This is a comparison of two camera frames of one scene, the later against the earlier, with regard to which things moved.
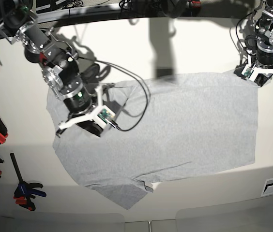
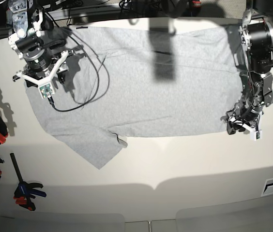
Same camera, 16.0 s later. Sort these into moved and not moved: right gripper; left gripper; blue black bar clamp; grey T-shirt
Moved: grey T-shirt; left gripper; right gripper
Not moved: blue black bar clamp
